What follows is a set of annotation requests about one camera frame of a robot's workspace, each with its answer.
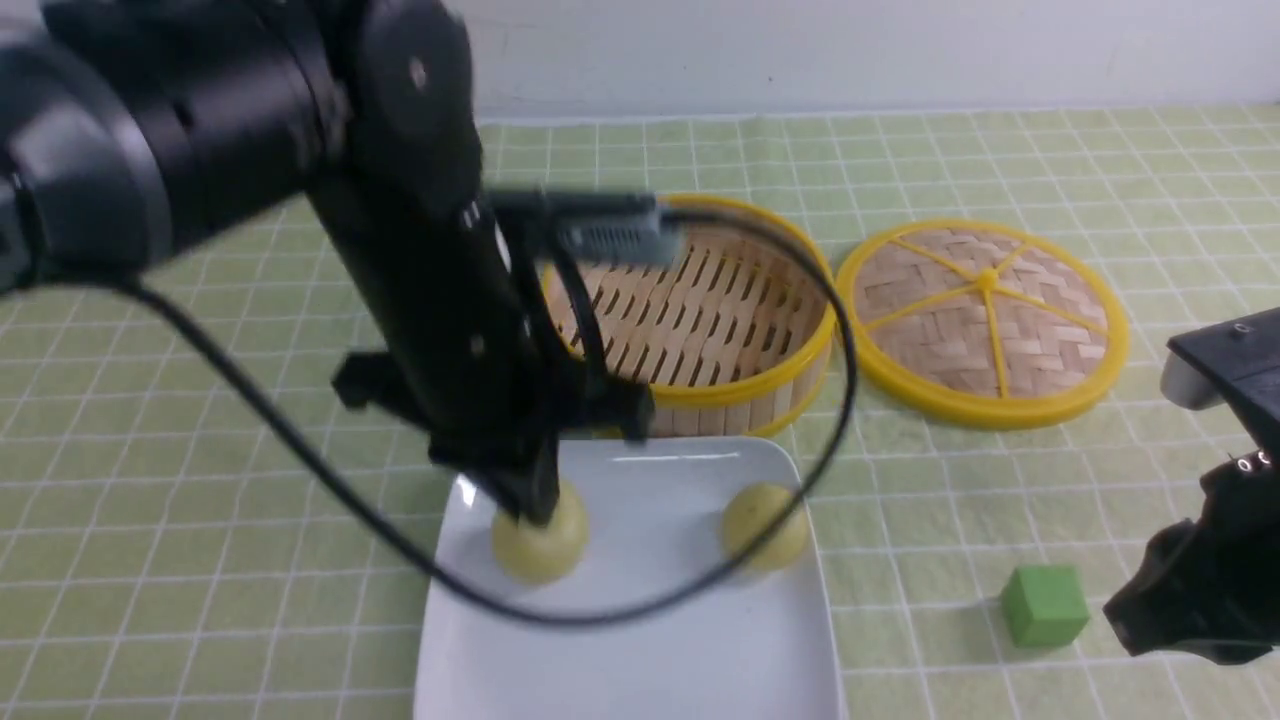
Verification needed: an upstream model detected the black camera cable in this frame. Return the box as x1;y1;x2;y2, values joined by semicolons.
120;205;859;629

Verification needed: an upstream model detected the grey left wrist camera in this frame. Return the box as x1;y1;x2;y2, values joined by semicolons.
486;187;685;268

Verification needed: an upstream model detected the green checkered tablecloth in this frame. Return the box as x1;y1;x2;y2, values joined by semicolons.
1;105;1279;719

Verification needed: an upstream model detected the woven bamboo steamer lid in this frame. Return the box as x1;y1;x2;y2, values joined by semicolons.
837;218;1130;430

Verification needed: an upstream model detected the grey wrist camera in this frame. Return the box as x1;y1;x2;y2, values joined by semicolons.
486;187;685;268
1160;307;1279;413

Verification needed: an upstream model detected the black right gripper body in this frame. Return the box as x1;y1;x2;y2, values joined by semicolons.
1103;450;1279;666

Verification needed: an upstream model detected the yellow steamed bun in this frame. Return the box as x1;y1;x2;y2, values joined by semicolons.
718;483;812;577
490;480;591;585

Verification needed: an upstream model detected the bamboo steamer basket yellow rim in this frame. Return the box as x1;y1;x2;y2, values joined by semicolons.
580;193;836;437

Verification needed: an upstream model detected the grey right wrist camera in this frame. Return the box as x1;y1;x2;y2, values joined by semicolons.
1160;307;1279;413

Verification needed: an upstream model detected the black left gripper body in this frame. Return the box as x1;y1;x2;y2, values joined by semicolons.
310;190;657;524

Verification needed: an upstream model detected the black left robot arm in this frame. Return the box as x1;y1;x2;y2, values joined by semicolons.
1;1;657;521

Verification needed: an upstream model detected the green cube block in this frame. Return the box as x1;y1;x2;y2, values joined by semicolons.
998;564;1091;650

